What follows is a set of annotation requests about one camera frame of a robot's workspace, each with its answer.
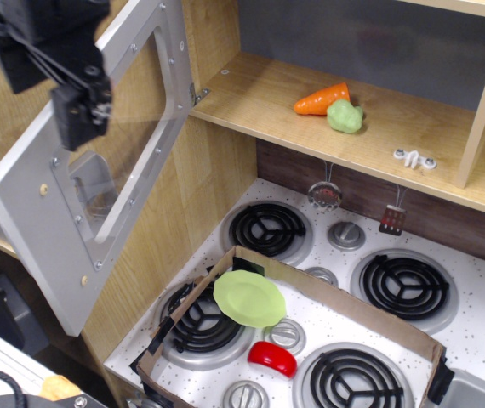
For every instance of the grey wall phone holder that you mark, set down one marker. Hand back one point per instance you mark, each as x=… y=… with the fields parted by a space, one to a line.
x=96 y=193

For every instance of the black burner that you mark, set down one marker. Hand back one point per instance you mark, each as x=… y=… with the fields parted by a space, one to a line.
x=205 y=338
x=271 y=228
x=409 y=285
x=350 y=375

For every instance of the front right black burner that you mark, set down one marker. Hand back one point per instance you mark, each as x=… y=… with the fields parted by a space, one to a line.
x=350 y=375

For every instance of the green toy lettuce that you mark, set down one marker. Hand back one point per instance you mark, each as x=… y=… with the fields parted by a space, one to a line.
x=344 y=117

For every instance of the back left black burner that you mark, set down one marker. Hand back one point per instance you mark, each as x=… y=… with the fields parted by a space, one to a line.
x=271 y=228

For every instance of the orange toy carrot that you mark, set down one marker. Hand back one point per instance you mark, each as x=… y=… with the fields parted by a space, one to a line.
x=316 y=104

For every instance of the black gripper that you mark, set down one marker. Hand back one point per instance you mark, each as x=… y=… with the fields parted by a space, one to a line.
x=82 y=98

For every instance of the white door latch clip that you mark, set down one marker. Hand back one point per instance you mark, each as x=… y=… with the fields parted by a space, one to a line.
x=413 y=159

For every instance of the middle grey stove knob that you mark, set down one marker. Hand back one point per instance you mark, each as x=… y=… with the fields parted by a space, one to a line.
x=323 y=274

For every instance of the round metal strainer decoration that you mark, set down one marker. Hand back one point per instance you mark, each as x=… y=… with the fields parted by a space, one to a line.
x=325 y=194

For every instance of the black box lower left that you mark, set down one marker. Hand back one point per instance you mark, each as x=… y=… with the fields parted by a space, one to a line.
x=18 y=325

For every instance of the front grey stove knob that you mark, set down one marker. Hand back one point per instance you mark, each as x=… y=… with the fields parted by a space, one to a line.
x=245 y=394

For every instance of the back right black burner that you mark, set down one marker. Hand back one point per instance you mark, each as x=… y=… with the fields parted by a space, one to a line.
x=409 y=285

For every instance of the back grey stove knob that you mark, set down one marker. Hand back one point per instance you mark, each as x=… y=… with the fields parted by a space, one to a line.
x=346 y=236

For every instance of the light green toy plate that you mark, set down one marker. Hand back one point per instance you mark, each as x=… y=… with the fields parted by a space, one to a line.
x=249 y=299

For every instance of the centre grey stove knob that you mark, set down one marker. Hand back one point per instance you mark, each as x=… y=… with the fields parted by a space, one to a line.
x=286 y=334

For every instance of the brown cardboard barrier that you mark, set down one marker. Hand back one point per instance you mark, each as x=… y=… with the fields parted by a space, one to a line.
x=327 y=314

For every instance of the grey stove knob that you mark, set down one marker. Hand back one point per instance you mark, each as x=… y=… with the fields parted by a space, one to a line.
x=245 y=394
x=346 y=236
x=323 y=274
x=286 y=334

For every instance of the front left black burner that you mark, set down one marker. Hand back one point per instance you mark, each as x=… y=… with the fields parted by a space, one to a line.
x=205 y=338

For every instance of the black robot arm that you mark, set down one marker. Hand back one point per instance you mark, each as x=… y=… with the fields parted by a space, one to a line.
x=64 y=14

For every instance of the small toy spatula decoration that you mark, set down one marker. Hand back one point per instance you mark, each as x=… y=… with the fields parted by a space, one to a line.
x=394 y=215

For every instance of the grey toy microwave door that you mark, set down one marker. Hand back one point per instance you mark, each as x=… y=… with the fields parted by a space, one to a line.
x=146 y=58

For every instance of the grey toy sink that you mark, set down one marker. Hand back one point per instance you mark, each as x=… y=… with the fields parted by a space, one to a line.
x=464 y=391

